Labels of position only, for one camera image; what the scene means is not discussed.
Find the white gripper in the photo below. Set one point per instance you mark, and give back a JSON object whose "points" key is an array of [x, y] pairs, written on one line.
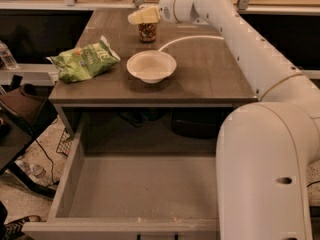
{"points": [[166, 8]]}

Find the orange soda can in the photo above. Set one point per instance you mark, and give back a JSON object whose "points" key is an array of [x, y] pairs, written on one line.
{"points": [[147, 32]]}

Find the grey open top drawer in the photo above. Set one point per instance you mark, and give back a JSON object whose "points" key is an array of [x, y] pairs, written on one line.
{"points": [[127, 183]]}

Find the white paper bowl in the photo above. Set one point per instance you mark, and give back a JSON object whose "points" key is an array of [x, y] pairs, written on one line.
{"points": [[151, 66]]}

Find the grey cabinet table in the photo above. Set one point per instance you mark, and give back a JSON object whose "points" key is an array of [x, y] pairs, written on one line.
{"points": [[187, 67]]}

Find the green chip bag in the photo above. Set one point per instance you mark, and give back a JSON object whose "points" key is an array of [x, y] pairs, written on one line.
{"points": [[84, 63]]}

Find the black bag under table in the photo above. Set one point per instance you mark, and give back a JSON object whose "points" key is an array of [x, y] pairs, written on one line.
{"points": [[201, 123]]}

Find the clear water bottle on shelf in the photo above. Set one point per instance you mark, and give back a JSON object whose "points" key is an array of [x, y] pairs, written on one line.
{"points": [[7, 57]]}

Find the black office chair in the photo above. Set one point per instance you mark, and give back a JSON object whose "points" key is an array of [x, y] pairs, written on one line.
{"points": [[25, 115]]}

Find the clear water bottle on floor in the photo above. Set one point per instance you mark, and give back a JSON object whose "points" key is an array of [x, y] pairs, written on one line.
{"points": [[36, 172]]}

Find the black wire basket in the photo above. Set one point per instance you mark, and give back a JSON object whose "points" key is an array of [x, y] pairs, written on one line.
{"points": [[64, 144]]}

